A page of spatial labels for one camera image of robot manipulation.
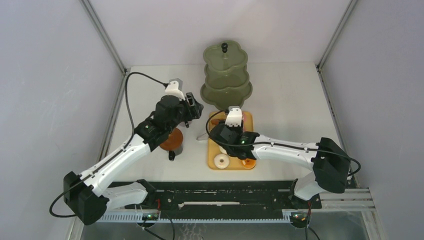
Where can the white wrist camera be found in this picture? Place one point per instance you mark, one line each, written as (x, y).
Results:
(174, 88)
(234, 118)

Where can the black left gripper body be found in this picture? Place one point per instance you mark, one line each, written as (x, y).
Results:
(187, 113)

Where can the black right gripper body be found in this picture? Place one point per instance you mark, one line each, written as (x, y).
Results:
(238, 129)

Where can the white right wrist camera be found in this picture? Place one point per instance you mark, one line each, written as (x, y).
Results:
(234, 118)

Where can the brown saucer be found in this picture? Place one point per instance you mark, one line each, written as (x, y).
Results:
(174, 141)

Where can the orange glazed donut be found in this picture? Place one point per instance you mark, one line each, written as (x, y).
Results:
(248, 163)

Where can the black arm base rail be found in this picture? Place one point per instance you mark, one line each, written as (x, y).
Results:
(224, 200)

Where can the yellow serving tray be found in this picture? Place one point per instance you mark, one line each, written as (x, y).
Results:
(213, 148)

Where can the green three-tier dessert stand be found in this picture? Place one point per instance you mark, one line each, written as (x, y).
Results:
(227, 81)

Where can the white donut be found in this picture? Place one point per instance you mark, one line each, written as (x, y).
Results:
(221, 161)

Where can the black metal food tongs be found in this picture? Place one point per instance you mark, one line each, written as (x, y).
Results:
(203, 137)

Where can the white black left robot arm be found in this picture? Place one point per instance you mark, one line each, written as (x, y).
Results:
(89, 195)

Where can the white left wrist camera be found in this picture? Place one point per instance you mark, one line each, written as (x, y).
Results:
(174, 88)

